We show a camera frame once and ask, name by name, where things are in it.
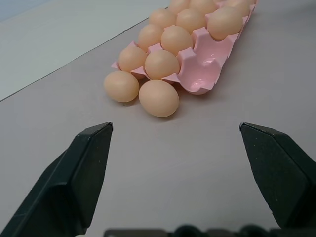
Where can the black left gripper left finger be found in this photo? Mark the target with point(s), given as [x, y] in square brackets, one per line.
[64, 182]

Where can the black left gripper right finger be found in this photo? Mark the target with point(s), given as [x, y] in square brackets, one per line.
[279, 172]

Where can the pink egg carton tray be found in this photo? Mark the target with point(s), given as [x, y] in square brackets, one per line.
[207, 61]

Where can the tan egg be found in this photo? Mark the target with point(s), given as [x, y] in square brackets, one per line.
[161, 64]
[224, 22]
[161, 17]
[240, 5]
[121, 86]
[176, 40]
[178, 5]
[149, 36]
[190, 20]
[132, 58]
[203, 5]
[158, 98]

